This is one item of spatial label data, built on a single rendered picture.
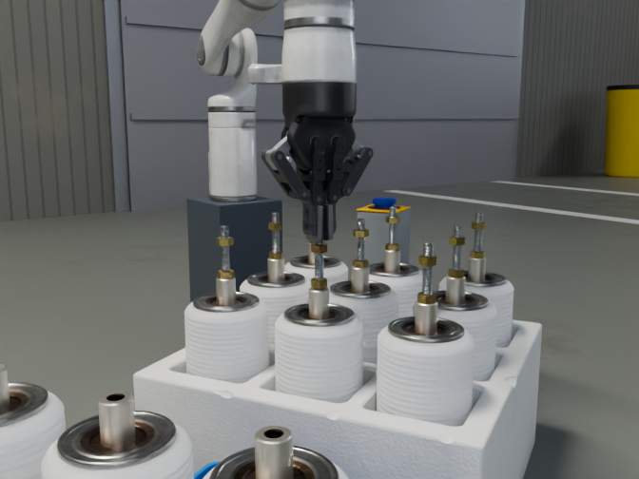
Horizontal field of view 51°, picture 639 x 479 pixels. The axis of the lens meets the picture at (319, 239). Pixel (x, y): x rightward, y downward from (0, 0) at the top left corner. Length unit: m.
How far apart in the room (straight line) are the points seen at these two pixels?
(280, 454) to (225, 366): 0.36
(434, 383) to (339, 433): 0.10
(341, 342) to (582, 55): 5.49
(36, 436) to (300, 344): 0.28
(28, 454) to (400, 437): 0.32
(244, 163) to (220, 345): 0.61
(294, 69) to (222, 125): 0.64
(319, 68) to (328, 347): 0.27
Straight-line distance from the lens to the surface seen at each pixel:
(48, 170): 3.34
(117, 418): 0.46
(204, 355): 0.75
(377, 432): 0.65
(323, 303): 0.70
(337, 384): 0.70
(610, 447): 1.07
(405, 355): 0.64
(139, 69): 3.44
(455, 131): 4.77
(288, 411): 0.68
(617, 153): 5.77
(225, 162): 1.29
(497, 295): 0.86
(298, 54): 0.66
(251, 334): 0.74
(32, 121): 3.32
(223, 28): 1.22
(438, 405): 0.66
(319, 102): 0.65
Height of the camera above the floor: 0.46
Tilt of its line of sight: 10 degrees down
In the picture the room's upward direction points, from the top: straight up
